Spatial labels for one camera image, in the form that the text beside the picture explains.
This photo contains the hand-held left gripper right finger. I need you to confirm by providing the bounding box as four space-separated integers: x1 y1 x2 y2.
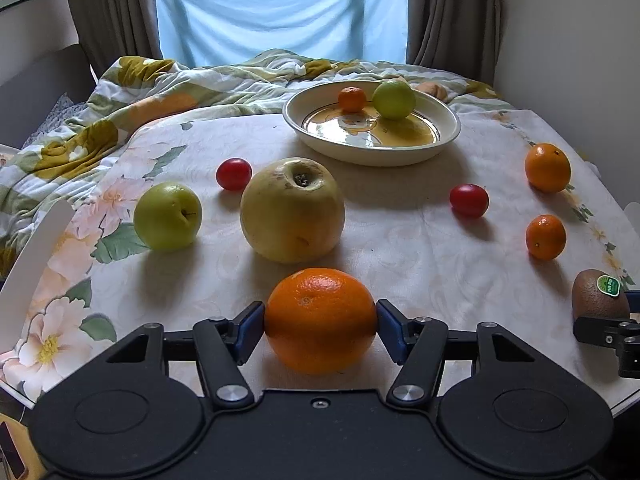
375 299 537 409

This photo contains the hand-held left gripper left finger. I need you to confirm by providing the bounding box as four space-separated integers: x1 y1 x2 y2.
103 301 266 409

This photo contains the brown kiwi with green sticker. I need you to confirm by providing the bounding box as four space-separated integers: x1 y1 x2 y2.
571 269 631 320

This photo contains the large orange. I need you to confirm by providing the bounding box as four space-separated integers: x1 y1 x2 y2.
264 267 377 375

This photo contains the small tangerine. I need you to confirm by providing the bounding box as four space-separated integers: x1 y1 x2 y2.
338 86 367 113
525 214 567 261

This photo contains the large yellow pear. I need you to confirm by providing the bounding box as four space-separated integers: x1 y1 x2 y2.
240 157 346 264

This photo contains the green apple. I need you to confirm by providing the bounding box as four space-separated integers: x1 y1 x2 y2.
133 182 203 252
372 79 417 120

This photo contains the red plum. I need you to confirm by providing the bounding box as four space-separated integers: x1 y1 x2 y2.
216 158 253 191
449 184 489 219

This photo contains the medium orange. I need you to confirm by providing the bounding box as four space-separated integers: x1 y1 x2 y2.
524 143 572 194

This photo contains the cream bowl with yellow pattern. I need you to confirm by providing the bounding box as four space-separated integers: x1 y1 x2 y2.
282 80 461 167

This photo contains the floral cream tablecloth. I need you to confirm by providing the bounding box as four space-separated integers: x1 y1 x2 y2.
0 107 640 418

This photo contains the white cardboard sheet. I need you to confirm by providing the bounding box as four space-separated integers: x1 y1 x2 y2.
0 200 76 356

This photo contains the green striped floral blanket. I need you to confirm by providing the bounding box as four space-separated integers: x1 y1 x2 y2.
0 49 506 281

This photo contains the yellow object with dark phone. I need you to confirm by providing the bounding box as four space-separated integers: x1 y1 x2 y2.
0 412 46 480

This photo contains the brown curtain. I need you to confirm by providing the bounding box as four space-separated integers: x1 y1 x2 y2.
60 0 163 63
406 0 503 83

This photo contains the light blue window cloth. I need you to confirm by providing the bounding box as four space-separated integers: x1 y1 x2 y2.
152 0 413 68

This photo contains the grey headboard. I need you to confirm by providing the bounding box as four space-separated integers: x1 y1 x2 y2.
0 42 98 148

